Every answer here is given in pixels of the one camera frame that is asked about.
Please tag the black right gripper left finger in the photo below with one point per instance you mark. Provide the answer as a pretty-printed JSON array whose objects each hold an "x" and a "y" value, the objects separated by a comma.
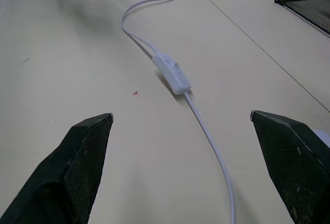
[{"x": 64, "y": 172}]

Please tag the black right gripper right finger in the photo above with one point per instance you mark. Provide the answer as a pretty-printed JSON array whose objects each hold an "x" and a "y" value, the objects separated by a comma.
[{"x": 291, "y": 167}]

